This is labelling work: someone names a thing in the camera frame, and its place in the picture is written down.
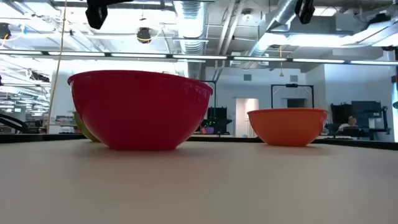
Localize green plastic bowl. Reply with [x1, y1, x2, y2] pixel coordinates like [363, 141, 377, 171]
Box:
[73, 111, 101, 143]

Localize orange plastic bowl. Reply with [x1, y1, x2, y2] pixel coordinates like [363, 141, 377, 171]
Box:
[247, 108, 328, 147]

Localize stacked red yellow green bowls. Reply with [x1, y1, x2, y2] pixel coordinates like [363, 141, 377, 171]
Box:
[67, 70, 214, 151]

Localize person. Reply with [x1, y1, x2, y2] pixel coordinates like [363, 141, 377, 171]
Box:
[338, 115, 359, 132]

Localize white door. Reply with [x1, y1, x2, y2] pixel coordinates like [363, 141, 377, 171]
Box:
[234, 98, 260, 138]

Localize black station with green lights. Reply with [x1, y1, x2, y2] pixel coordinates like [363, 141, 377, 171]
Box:
[200, 106, 233, 136]

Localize slanted silver ceiling duct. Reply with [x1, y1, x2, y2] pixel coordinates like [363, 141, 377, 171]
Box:
[248, 0, 301, 58]

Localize black dome ceiling camera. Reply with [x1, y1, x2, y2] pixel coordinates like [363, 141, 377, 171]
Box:
[136, 27, 152, 45]

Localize yellow cable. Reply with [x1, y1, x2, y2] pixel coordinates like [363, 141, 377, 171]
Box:
[45, 0, 68, 135]

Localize black gantry frame stand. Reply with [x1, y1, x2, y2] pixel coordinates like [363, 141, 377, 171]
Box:
[271, 83, 315, 110]

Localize round silver ceiling duct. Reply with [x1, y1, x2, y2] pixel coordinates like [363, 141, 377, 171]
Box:
[174, 0, 208, 80]

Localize long ceiling light rail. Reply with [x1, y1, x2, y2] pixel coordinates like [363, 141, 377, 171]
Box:
[0, 49, 398, 66]

